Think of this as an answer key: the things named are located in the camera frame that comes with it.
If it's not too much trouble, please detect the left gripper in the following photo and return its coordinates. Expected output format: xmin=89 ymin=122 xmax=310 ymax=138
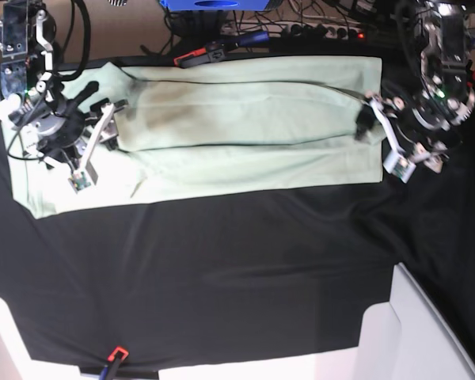
xmin=354 ymin=93 xmax=459 ymax=182

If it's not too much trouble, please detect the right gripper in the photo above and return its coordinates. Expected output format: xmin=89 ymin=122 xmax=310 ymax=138
xmin=7 ymin=81 xmax=127 ymax=193

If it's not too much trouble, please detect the light green T-shirt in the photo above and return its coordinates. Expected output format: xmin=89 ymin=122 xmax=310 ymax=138
xmin=9 ymin=56 xmax=384 ymax=219

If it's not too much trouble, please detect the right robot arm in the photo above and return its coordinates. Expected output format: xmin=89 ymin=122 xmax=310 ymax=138
xmin=0 ymin=1 xmax=128 ymax=192

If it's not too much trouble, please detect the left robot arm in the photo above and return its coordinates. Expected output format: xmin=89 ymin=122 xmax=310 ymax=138
xmin=355 ymin=1 xmax=475 ymax=183

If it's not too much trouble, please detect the red black right clamp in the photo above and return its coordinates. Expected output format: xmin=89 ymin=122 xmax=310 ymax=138
xmin=466 ymin=69 xmax=475 ymax=89

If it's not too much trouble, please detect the red black clamp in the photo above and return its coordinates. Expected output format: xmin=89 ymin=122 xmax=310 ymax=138
xmin=173 ymin=31 xmax=269 ymax=69
xmin=466 ymin=69 xmax=475 ymax=89

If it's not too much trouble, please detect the white power strip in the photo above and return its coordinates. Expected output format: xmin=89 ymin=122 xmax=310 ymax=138
xmin=221 ymin=21 xmax=367 ymax=41

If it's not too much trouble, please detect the red blue bottom clamp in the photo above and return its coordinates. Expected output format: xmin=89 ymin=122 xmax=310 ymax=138
xmin=78 ymin=346 xmax=159 ymax=380

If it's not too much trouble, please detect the blue box at top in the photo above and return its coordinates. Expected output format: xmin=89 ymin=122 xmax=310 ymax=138
xmin=159 ymin=0 xmax=283 ymax=11

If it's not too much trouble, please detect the black table cloth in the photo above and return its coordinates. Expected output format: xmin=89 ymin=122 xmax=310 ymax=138
xmin=0 ymin=37 xmax=475 ymax=373

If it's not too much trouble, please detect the white right table frame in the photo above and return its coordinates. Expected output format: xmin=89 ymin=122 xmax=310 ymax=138
xmin=355 ymin=261 xmax=475 ymax=380

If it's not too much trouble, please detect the white table frame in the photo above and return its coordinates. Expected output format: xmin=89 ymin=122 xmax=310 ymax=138
xmin=0 ymin=298 xmax=36 ymax=379
xmin=355 ymin=261 xmax=475 ymax=380

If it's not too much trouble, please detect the white left table frame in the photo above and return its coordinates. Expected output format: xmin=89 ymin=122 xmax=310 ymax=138
xmin=0 ymin=298 xmax=36 ymax=379

